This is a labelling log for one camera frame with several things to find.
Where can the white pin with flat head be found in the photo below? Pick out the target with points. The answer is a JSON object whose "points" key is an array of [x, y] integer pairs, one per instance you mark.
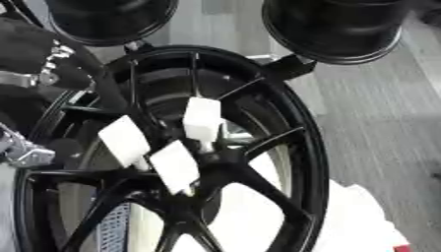
{"points": [[202, 118], [174, 166], [123, 140]]}

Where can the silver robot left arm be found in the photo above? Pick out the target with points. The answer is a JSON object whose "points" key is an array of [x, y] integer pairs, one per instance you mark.
{"points": [[26, 153]]}

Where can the black spoked wheel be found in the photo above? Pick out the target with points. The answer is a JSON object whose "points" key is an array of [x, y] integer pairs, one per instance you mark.
{"points": [[287, 203]]}

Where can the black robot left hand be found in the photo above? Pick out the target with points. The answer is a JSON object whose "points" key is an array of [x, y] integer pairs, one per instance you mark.
{"points": [[34, 49]]}

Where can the grey perforated metal panel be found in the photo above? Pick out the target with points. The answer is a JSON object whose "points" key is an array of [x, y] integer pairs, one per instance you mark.
{"points": [[115, 227]]}

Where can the black wheel mounting bracket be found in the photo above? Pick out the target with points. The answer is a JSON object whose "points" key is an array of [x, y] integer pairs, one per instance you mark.
{"points": [[290, 68]]}

